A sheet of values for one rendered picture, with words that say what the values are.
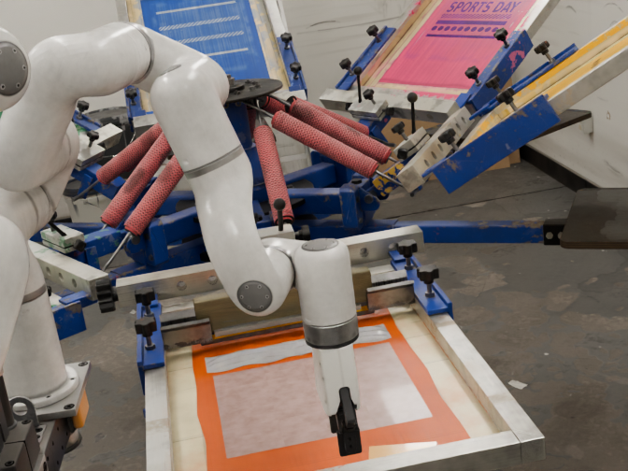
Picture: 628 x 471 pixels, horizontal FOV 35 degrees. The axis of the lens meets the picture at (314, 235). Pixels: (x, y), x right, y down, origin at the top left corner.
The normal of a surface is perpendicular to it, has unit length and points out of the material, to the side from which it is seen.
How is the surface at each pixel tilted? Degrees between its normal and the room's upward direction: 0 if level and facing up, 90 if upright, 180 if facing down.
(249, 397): 0
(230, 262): 89
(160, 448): 0
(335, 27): 90
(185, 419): 0
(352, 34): 90
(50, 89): 119
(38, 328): 90
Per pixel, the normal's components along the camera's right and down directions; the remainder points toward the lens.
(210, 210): -0.53, -0.27
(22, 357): 0.18, 0.30
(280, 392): -0.13, -0.94
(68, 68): -0.21, 0.48
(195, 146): -0.10, 0.32
